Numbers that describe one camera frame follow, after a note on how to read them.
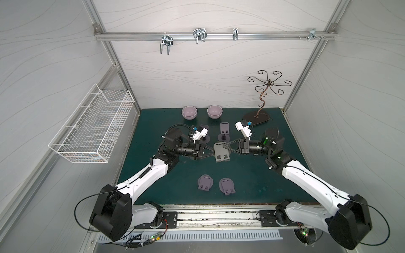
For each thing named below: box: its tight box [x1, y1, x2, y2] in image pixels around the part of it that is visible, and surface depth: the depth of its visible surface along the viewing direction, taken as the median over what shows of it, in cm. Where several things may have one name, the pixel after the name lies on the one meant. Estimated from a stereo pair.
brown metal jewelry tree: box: [242, 70, 293, 125], surface depth 97 cm
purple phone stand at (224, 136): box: [217, 121, 231, 143], surface depth 101 cm
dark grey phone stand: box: [214, 141, 230, 163], surface depth 65 cm
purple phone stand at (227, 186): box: [218, 177, 236, 196], surface depth 86 cm
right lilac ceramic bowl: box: [206, 104, 224, 120], surface depth 117 cm
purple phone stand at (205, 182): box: [197, 173, 214, 192], surface depth 87 cm
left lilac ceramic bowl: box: [181, 105, 198, 121], surface depth 116 cm
